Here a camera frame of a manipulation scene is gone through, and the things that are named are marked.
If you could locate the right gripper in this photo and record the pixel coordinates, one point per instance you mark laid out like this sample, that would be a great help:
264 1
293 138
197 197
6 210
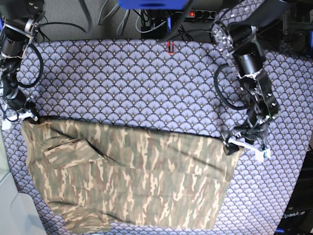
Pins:
27 111

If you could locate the white plastic bin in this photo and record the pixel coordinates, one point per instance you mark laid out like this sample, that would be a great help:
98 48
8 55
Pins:
18 214

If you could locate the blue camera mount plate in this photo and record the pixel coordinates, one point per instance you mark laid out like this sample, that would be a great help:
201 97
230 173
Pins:
153 4

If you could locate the black OpenArm box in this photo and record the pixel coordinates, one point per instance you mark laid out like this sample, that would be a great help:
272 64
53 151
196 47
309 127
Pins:
298 216

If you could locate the camouflage T-shirt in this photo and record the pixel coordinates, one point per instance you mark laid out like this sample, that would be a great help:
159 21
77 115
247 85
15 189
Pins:
95 174

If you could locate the purple fan-pattern table cloth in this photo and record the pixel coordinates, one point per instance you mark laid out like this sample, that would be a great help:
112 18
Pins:
138 83

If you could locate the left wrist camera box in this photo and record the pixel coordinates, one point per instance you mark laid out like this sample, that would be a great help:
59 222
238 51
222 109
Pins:
262 155

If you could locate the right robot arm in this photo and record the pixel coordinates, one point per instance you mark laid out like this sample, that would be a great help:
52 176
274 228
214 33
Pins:
19 23

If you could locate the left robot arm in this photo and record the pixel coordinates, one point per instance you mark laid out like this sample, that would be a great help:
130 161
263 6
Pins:
240 41

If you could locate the black power strip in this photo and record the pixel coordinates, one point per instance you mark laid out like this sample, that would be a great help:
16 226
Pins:
202 14

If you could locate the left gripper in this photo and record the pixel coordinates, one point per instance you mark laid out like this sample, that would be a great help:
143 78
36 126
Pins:
252 134

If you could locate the blue clamp right edge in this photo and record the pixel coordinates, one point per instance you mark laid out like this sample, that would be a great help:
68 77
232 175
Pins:
309 44

